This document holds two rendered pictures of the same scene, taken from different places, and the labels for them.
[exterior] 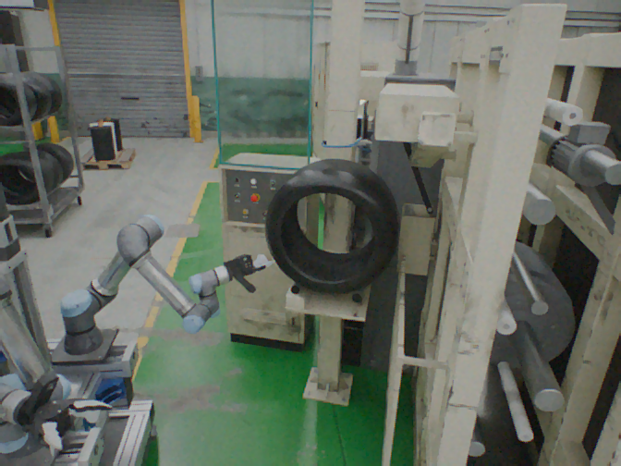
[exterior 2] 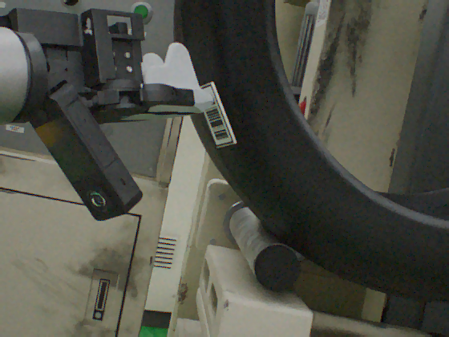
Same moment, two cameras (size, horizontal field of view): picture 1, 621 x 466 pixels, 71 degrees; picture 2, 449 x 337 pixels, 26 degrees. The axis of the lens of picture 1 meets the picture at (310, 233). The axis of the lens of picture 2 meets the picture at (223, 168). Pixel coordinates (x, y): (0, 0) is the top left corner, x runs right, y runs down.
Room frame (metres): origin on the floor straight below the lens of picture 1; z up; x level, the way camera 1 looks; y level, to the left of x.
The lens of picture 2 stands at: (0.85, 0.38, 1.03)
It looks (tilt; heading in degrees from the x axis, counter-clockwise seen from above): 3 degrees down; 344
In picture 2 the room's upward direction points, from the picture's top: 12 degrees clockwise
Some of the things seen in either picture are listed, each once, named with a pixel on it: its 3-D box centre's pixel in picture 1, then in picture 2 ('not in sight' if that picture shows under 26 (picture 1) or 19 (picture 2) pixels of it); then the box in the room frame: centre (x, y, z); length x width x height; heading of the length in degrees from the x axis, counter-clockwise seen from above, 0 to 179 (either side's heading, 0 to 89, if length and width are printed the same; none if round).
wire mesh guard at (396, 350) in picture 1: (394, 358); not in sight; (1.58, -0.39, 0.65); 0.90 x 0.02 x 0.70; 169
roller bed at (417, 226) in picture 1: (415, 239); not in sight; (2.01, -0.52, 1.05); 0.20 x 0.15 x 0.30; 169
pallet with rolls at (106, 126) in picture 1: (105, 141); not in sight; (7.78, 3.71, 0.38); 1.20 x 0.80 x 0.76; 15
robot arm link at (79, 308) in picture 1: (79, 309); not in sight; (1.54, 0.95, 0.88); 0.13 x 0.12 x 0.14; 170
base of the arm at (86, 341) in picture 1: (82, 334); not in sight; (1.53, 0.96, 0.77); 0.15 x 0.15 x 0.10
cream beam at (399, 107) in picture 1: (413, 109); not in sight; (1.69, -0.37, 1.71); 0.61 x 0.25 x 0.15; 169
